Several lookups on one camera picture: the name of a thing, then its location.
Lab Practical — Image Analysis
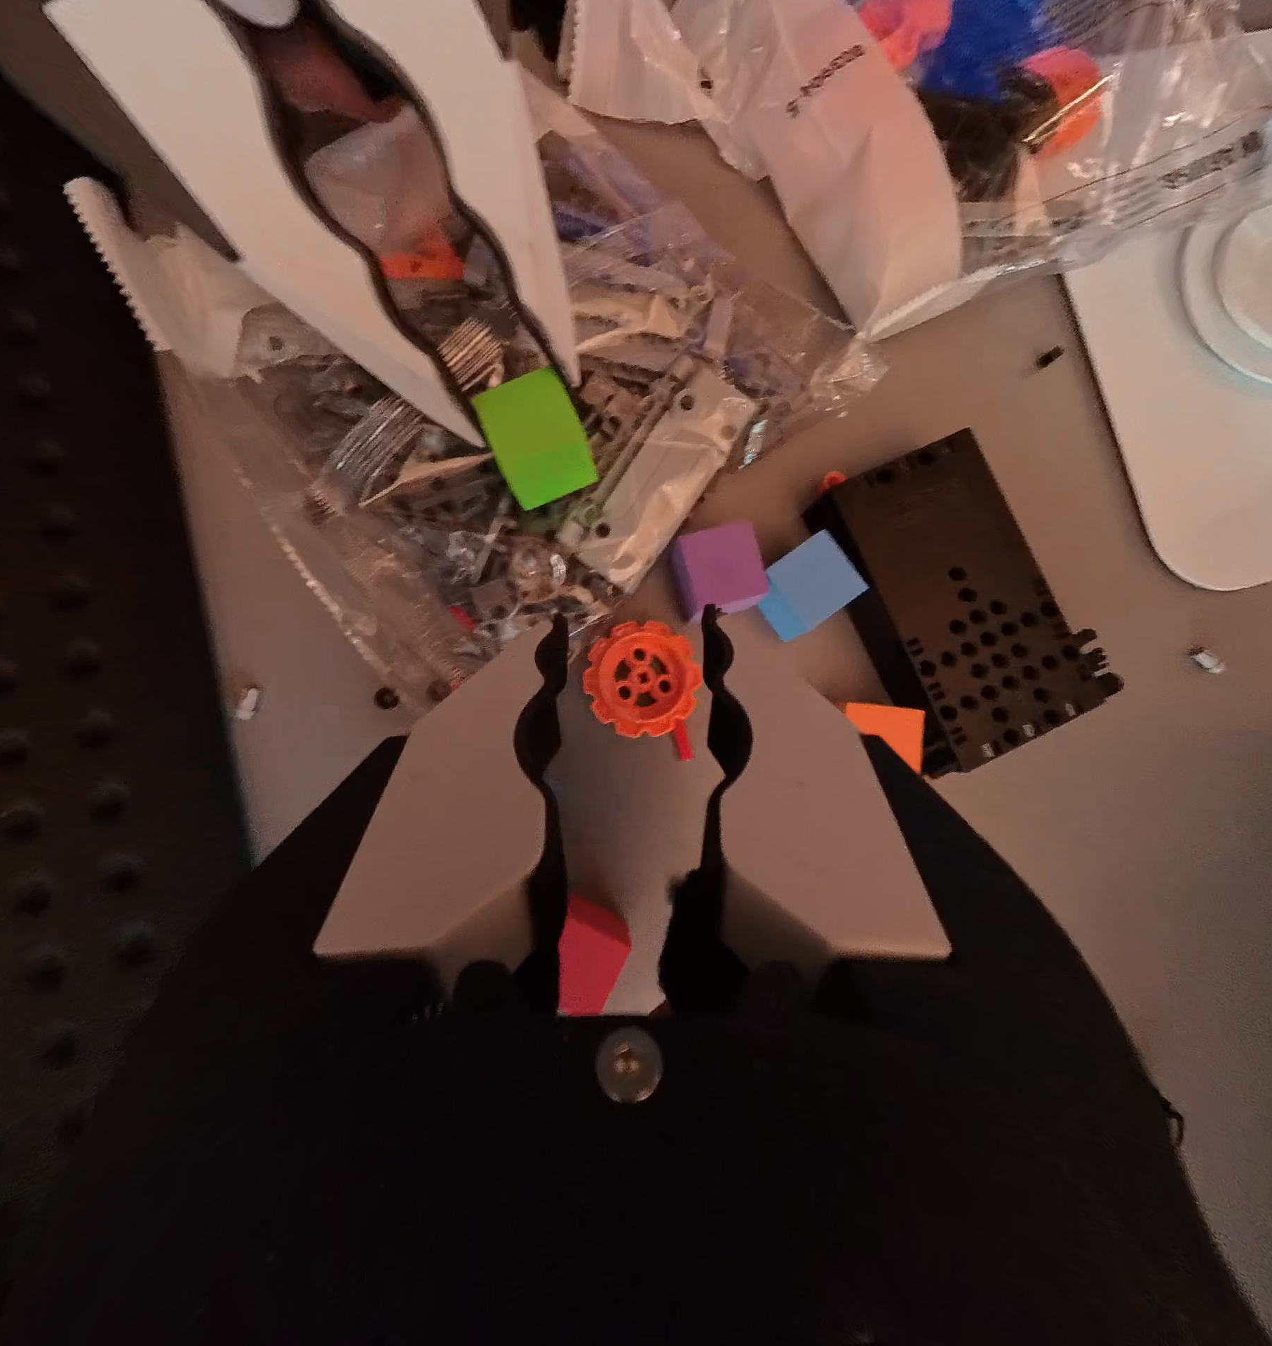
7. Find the black studded baseplate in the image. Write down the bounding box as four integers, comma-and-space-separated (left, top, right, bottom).
0, 43, 259, 1265

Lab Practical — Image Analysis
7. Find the clear bag of grey beams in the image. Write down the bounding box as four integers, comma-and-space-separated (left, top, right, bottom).
300, 128, 885, 654

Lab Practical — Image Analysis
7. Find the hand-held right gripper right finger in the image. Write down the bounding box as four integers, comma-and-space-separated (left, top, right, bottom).
663, 607, 952, 1007

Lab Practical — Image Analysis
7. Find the grey desk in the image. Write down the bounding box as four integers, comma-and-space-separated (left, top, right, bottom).
152, 0, 1272, 1346

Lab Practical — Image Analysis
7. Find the light blue foam cube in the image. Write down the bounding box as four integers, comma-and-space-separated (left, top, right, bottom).
756, 531, 870, 644

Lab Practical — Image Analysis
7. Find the white book stand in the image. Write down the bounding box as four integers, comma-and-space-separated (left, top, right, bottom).
1063, 181, 1272, 592

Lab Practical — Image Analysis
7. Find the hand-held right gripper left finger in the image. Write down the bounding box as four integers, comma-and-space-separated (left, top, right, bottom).
312, 616, 574, 1002

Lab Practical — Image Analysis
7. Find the white label wheels bag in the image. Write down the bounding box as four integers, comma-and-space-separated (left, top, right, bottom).
570, 0, 1272, 339

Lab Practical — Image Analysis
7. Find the red foam cube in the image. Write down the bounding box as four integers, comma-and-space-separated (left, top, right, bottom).
558, 895, 633, 1018

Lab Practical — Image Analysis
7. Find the orange foam cube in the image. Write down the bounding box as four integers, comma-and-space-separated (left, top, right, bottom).
842, 702, 927, 775

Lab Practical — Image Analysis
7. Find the green foam cube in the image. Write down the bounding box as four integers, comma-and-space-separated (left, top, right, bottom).
474, 374, 599, 513

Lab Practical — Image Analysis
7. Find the clear empty plastic bag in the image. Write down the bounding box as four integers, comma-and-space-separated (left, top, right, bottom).
1141, 106, 1272, 392

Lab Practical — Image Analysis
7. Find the purple foam cube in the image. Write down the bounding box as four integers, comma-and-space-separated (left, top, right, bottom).
668, 523, 772, 620

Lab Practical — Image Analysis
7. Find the orange plastic gear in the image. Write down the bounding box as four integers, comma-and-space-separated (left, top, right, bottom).
584, 622, 700, 742

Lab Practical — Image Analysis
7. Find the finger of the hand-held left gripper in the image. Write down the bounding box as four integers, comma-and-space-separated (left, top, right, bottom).
48, 0, 486, 444
353, 0, 578, 384

